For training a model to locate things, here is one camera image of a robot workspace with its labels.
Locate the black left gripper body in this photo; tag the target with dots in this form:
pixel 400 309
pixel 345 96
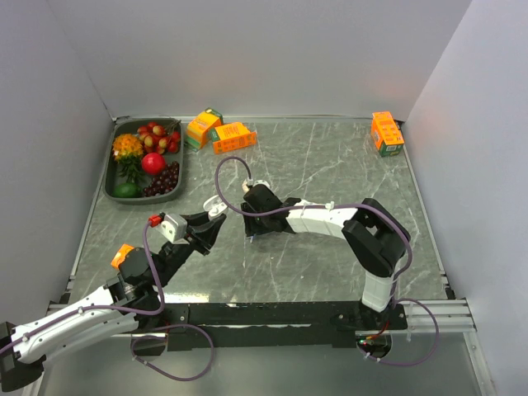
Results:
pixel 174 257

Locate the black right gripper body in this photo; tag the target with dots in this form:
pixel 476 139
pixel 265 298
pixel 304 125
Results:
pixel 256 224

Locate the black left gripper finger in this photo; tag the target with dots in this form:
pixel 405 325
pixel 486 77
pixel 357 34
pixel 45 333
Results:
pixel 198 221
pixel 206 238

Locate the white earbud charging case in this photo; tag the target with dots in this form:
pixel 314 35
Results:
pixel 215 206

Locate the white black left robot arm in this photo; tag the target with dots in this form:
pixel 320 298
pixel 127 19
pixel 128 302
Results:
pixel 129 300

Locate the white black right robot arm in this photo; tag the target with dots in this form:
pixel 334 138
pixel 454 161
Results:
pixel 376 238

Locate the orange green carton near left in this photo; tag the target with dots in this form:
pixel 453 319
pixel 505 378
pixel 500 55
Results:
pixel 121 254

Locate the dark red grape bunch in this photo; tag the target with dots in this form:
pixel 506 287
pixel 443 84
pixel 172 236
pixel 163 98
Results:
pixel 164 182

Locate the orange carton lying back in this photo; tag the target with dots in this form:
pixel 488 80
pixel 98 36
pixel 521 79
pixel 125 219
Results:
pixel 230 137

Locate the red apple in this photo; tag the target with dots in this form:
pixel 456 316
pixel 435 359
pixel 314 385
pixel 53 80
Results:
pixel 153 164

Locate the green avocado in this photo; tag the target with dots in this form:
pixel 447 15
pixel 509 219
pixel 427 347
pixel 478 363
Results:
pixel 127 190

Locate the orange green carton upright back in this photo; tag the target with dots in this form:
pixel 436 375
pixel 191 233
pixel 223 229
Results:
pixel 197 132

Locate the orange spiky fruit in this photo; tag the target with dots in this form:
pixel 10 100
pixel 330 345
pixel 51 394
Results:
pixel 126 145

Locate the dark green fruit tray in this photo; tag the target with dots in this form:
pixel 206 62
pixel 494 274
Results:
pixel 130 170

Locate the orange green carton right corner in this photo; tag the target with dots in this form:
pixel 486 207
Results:
pixel 386 134

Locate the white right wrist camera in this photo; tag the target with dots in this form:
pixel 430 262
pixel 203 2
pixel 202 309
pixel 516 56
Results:
pixel 250 183

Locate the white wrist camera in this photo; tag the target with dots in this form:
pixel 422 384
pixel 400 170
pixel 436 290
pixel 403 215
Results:
pixel 172 227
pixel 250 183

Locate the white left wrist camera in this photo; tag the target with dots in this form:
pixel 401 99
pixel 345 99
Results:
pixel 172 227

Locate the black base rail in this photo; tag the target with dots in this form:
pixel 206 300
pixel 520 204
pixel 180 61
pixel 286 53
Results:
pixel 271 324

